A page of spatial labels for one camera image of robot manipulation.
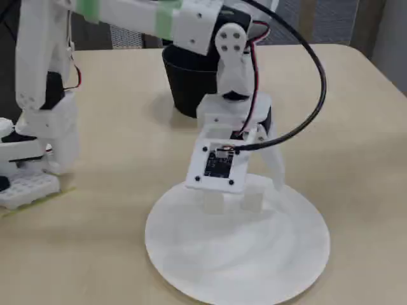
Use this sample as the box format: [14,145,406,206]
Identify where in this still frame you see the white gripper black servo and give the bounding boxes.
[196,93,284,191]

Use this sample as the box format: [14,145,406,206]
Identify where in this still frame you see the white cube block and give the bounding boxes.
[240,182,265,211]
[200,190,225,215]

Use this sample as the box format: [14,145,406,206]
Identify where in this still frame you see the white paper plate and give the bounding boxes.
[144,173,331,304]

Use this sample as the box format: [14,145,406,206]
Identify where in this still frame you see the black pot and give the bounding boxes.
[161,44,223,119]

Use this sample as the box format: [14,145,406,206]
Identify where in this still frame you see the green tape strip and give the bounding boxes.
[0,186,78,219]

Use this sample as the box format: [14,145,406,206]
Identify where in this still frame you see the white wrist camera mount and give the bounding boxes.
[185,122,252,194]

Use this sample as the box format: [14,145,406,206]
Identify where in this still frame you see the red white servo wire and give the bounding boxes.
[237,22,271,140]

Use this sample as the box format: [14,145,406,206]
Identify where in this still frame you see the thick black camera cable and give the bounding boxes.
[233,0,328,153]

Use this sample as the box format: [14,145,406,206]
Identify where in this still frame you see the white perforated base plate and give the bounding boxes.
[0,171,61,210]

